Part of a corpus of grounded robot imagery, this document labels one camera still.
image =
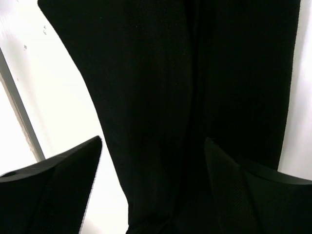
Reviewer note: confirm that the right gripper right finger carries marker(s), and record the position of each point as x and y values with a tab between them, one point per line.
253	199

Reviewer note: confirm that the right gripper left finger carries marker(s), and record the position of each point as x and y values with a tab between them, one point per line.
50	197

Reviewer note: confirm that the black skirt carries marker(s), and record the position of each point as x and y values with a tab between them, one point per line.
164	75

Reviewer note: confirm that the aluminium table edge rail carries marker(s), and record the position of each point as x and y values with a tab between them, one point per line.
19	109

